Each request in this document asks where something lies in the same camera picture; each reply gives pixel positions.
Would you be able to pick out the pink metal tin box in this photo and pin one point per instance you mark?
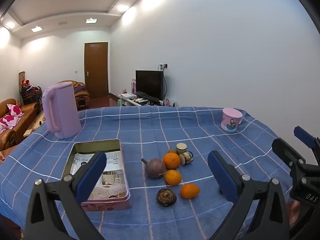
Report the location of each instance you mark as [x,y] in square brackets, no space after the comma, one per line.
[112,206]

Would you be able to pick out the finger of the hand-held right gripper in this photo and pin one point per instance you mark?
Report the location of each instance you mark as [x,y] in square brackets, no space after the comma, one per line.
[285,150]
[303,135]

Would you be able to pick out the colour picture card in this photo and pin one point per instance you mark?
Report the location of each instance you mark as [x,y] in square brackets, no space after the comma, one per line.
[112,185]

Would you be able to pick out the purple stemmed fruit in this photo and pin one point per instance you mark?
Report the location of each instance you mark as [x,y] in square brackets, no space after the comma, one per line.
[155,168]

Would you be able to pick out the kiwi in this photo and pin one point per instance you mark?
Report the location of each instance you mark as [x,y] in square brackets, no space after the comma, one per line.
[171,151]

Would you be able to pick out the square ceiling light panel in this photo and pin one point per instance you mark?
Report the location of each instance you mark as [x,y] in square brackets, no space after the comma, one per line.
[36,29]
[91,20]

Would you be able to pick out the purple electric kettle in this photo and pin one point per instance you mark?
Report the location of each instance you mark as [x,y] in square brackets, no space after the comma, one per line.
[65,110]

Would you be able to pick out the small cream-lidded patterned jar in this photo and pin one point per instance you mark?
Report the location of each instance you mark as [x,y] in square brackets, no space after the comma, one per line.
[181,148]
[187,158]

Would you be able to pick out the brown leather armchair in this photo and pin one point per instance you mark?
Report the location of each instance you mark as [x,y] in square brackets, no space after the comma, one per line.
[82,96]

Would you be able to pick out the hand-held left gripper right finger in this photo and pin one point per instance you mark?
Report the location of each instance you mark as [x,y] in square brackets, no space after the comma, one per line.
[222,177]

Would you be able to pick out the brown leather sofa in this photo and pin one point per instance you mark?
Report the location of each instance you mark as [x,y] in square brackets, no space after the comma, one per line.
[25,120]

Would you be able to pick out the pink cartoon cup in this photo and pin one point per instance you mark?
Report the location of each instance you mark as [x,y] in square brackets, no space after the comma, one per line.
[231,120]

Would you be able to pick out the blue checked tablecloth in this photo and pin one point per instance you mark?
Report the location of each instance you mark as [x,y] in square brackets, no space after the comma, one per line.
[175,125]

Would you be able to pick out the wooden coffee table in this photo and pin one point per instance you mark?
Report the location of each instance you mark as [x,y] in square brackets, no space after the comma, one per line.
[35,127]

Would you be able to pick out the brown patterned standing board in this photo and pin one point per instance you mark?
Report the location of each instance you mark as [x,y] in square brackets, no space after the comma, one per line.
[21,76]

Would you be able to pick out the white television stand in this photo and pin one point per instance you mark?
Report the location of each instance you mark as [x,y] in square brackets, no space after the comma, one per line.
[127,101]

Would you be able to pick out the dark chair with clothes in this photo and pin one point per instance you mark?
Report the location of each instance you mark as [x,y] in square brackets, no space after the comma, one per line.
[30,92]

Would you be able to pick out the black television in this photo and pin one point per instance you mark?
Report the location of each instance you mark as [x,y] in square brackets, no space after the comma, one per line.
[149,85]

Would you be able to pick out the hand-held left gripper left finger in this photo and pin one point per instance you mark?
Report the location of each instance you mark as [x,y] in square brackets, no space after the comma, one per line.
[91,177]

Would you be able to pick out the orange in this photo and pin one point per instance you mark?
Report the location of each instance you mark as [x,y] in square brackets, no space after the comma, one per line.
[173,177]
[171,160]
[190,191]

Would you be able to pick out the wall socket with plugs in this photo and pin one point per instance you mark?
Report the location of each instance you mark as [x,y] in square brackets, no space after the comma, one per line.
[163,66]

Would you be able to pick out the person's right hand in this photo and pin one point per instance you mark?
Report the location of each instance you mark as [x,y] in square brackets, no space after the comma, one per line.
[296,211]

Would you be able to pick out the pink floral pillow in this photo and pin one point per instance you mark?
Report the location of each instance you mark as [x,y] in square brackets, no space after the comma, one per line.
[7,122]
[15,110]

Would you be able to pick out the brown round fruit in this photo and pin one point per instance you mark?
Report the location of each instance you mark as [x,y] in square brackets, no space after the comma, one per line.
[166,197]

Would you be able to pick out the brown wooden door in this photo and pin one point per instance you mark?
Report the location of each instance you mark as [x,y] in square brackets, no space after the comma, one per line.
[96,67]

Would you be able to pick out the white printed leaflet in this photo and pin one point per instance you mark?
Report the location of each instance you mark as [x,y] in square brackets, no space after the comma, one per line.
[113,161]

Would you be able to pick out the white flat box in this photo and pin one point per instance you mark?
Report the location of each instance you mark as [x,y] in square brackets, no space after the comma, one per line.
[129,95]

